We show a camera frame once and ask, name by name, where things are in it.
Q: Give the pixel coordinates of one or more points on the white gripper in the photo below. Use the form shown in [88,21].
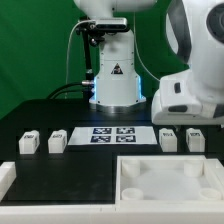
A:
[173,104]

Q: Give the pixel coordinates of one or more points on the white square tabletop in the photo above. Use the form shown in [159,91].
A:
[169,179]

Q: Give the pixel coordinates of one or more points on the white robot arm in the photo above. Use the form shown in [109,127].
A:
[195,32]

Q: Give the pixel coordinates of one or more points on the paper sheet with tags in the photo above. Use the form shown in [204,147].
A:
[140,135]

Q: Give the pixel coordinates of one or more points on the white U-shaped obstacle fence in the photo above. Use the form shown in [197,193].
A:
[127,212]

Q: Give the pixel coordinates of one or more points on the camera on black stand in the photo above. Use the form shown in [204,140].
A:
[90,43]

